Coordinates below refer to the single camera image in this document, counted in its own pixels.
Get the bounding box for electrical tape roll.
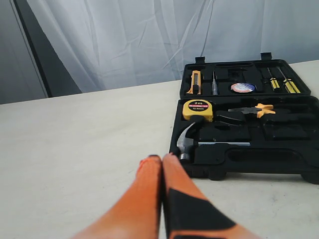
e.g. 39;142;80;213
230;83;256;94

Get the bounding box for yellow handled pliers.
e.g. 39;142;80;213
227;103;315;125

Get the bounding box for clear tester screwdriver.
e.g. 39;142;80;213
212;70;218;96

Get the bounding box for black plastic tool case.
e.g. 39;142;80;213
169;52;319;184

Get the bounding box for yellow black screwdriver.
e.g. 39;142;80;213
267;67;280;91
277;67;301;94

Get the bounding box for steel claw hammer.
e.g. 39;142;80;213
176;122;251;161

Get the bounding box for white backdrop curtain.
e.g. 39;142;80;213
29;0;319;92

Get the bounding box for yellow utility knife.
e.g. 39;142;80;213
186;70;202;95

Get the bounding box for yellow tape measure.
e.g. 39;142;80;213
182;100;213;122

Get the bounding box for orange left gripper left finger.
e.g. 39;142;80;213
73;155;162;239

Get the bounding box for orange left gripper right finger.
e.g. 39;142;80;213
162;154;259;239

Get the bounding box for dark vertical post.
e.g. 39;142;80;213
11;0;82;98

